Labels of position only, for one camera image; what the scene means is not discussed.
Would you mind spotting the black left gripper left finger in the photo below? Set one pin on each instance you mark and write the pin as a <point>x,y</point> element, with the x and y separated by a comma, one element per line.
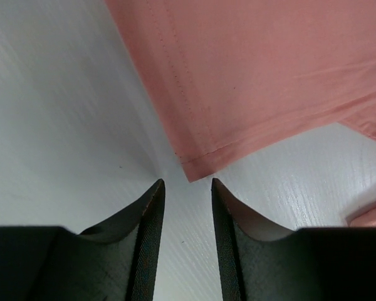
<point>115,259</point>

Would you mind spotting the pink t shirt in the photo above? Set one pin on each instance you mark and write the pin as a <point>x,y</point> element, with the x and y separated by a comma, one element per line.
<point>278,98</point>

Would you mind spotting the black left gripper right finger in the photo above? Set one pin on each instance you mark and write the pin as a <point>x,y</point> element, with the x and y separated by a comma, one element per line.
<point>262,260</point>

